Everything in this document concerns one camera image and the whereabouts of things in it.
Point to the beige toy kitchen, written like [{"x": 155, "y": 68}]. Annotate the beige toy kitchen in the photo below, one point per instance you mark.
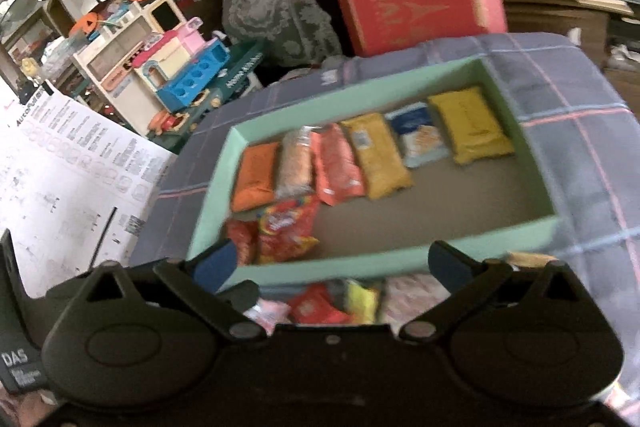
[{"x": 120, "y": 57}]

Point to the orange snack packet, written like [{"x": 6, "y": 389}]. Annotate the orange snack packet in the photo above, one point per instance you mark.
[{"x": 255, "y": 177}]

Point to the blue and white snack packet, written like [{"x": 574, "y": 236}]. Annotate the blue and white snack packet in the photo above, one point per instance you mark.
[{"x": 417, "y": 137}]

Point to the blue toy rack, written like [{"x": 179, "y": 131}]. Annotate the blue toy rack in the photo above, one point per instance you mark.
[{"x": 195, "y": 79}]

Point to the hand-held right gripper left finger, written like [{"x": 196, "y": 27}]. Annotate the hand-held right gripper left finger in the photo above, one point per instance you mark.
[{"x": 220, "y": 263}]

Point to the red patterned snack packet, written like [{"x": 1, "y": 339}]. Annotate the red patterned snack packet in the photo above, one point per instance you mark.
[{"x": 317, "y": 304}]

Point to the pink candy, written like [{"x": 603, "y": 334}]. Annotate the pink candy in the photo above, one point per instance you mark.
[{"x": 272, "y": 313}]

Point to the salmon snack packet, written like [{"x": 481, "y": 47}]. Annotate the salmon snack packet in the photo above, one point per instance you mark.
[{"x": 337, "y": 164}]

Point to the clear orange cracker packet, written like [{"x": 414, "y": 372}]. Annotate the clear orange cracker packet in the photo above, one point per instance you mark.
[{"x": 294, "y": 162}]

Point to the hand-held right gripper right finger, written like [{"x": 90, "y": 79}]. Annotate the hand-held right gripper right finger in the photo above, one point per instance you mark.
[{"x": 450, "y": 263}]

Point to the large yellow snack packet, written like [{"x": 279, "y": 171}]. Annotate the large yellow snack packet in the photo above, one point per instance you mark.
[{"x": 470, "y": 124}]

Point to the mint green cardboard box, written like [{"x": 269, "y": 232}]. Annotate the mint green cardboard box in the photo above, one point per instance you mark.
[{"x": 350, "y": 263}]

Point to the golden yellow snack packet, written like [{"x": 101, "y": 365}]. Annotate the golden yellow snack packet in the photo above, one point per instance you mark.
[{"x": 375, "y": 154}]

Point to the plain red snack packet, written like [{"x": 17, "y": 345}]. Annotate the plain red snack packet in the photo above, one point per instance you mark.
[{"x": 242, "y": 242}]

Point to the pale pink patterned packet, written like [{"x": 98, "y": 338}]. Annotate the pale pink patterned packet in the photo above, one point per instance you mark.
[{"x": 415, "y": 302}]

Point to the pink toy house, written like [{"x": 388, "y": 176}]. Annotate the pink toy house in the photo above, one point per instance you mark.
[{"x": 170, "y": 52}]

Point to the small yellow snack packet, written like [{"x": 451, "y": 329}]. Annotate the small yellow snack packet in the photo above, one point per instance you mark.
[{"x": 362, "y": 302}]

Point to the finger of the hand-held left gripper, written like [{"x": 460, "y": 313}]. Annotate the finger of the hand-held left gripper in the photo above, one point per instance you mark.
[{"x": 245, "y": 299}]

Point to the white printed instruction sheet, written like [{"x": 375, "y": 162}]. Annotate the white printed instruction sheet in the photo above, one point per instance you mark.
[{"x": 60, "y": 182}]

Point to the red colourful candy bag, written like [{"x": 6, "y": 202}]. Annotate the red colourful candy bag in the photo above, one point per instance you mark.
[{"x": 287, "y": 229}]

